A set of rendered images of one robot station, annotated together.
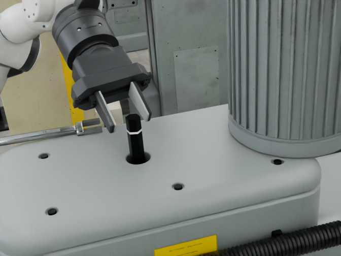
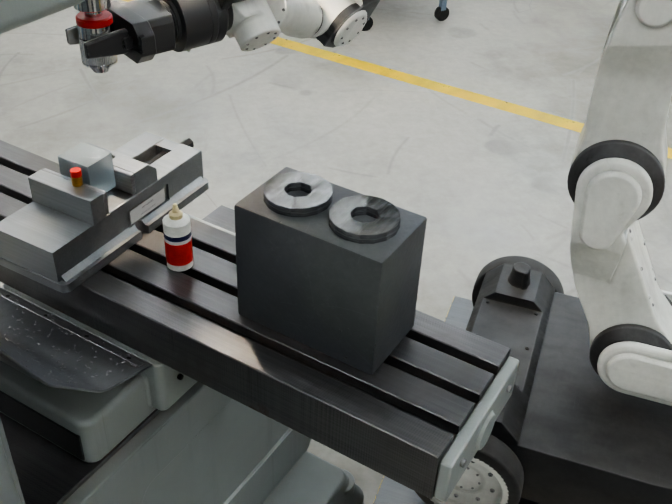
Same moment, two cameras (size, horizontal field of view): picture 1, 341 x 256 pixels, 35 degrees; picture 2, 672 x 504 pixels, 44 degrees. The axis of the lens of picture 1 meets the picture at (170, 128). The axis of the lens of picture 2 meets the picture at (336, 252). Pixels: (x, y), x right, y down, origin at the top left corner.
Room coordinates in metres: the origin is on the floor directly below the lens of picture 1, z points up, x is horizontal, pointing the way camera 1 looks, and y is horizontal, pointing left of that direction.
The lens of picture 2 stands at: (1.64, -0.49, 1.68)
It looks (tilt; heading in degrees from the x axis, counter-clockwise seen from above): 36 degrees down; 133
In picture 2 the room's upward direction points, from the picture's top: 3 degrees clockwise
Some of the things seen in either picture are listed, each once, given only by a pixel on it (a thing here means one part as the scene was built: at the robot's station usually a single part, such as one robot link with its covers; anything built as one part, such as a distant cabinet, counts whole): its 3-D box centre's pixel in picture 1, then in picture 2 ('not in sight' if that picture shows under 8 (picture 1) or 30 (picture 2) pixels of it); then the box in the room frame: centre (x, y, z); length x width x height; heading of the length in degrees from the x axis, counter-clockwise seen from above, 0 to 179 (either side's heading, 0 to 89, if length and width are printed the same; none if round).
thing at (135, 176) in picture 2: not in sight; (114, 166); (0.61, 0.09, 0.99); 0.12 x 0.06 x 0.04; 15
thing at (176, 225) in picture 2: not in sight; (177, 234); (0.78, 0.08, 0.96); 0.04 x 0.04 x 0.11
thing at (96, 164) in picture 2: not in sight; (87, 171); (0.62, 0.04, 1.01); 0.06 x 0.05 x 0.06; 15
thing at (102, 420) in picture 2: not in sight; (134, 311); (0.68, 0.05, 0.76); 0.50 x 0.35 x 0.12; 103
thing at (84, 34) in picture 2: not in sight; (97, 42); (0.68, 0.05, 1.23); 0.05 x 0.05 x 0.06
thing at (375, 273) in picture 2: not in sight; (328, 264); (1.03, 0.15, 1.00); 0.22 x 0.12 x 0.20; 13
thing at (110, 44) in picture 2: not in sight; (108, 46); (0.71, 0.05, 1.24); 0.06 x 0.02 x 0.03; 83
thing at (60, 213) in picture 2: not in sight; (105, 192); (0.62, 0.07, 0.96); 0.35 x 0.15 x 0.11; 105
